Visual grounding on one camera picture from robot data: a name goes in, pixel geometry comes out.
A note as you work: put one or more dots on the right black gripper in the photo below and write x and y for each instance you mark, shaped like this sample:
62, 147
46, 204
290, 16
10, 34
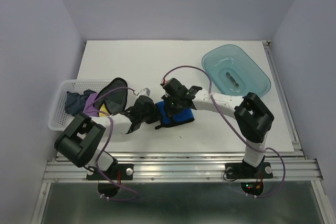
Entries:
165, 98

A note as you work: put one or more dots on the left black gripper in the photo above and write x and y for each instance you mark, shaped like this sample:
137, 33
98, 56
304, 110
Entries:
155, 116

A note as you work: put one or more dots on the blue microfiber towel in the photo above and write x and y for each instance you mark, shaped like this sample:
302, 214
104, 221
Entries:
184, 117

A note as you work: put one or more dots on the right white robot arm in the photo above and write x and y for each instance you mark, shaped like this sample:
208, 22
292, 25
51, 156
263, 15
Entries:
253, 118

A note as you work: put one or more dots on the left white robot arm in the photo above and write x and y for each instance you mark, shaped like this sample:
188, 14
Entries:
80, 140

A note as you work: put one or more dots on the black edged grey towel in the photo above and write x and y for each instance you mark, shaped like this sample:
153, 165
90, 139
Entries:
113, 97

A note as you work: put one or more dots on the purple microfiber towel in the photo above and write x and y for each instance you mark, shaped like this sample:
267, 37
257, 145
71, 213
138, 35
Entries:
89, 108

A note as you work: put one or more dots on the teal translucent plastic tray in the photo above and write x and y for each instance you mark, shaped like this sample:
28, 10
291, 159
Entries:
234, 72

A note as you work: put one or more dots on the dark grey towel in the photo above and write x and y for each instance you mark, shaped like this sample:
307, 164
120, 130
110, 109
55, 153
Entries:
75, 102

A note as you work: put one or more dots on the white perforated plastic basket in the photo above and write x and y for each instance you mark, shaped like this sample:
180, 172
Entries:
58, 118

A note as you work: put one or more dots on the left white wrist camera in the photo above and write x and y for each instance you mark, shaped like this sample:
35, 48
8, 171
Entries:
145, 92

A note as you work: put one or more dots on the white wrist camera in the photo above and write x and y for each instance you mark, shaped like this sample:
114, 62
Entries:
164, 82
145, 92

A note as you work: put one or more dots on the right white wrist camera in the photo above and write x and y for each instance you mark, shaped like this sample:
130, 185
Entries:
164, 82

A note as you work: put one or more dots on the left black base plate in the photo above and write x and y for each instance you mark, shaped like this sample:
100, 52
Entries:
114, 172

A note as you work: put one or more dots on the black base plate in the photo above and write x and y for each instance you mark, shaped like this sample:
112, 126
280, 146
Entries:
245, 171
114, 172

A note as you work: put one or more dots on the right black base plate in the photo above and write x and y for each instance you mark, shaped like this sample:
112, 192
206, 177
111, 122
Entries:
245, 171

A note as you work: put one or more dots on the aluminium extrusion rail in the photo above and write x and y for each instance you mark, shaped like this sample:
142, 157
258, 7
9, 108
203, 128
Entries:
185, 167

